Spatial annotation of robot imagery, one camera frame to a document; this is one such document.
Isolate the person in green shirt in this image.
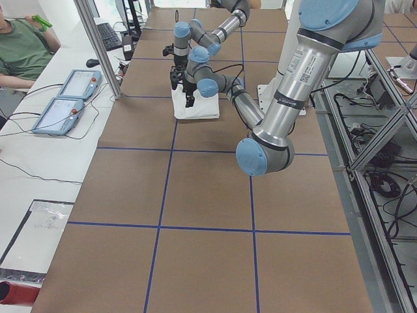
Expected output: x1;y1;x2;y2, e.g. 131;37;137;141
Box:
0;6;62;95

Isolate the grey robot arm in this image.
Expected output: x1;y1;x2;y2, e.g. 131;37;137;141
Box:
163;1;385;176
162;0;261;69

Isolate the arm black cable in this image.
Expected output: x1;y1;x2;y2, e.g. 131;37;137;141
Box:
210;63;246;98

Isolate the upper teach pendant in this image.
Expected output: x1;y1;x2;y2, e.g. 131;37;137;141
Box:
57;69;102;100

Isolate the aluminium frame post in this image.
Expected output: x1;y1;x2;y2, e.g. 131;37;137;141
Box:
74;0;122;100

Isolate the white long-sleeve printed shirt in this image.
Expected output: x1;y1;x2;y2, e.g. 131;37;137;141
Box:
171;85;220;120

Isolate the black metal frame rack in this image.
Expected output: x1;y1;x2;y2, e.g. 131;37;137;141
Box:
312;42;416;312

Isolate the red cylinder object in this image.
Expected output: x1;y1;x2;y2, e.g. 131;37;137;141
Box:
1;281;40;306

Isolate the black computer keyboard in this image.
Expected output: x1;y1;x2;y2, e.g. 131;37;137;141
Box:
96;23;122;52

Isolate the green handheld object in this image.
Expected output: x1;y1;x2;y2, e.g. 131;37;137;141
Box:
32;15;52;28

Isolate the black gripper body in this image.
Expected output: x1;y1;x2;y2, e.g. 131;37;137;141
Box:
169;67;197;96
162;44;188;67

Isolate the plastic bag on table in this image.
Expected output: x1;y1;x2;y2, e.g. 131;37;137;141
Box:
1;199;74;284

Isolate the lower teach pendant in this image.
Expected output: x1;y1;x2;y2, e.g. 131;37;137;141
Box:
31;97;84;136

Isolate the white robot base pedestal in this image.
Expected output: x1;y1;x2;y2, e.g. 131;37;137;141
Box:
257;0;301;113

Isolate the teach pendant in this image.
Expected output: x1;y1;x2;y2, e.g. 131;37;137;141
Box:
57;69;102;100
31;97;84;136

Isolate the black computer mouse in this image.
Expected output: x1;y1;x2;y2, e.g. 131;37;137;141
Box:
85;59;100;68

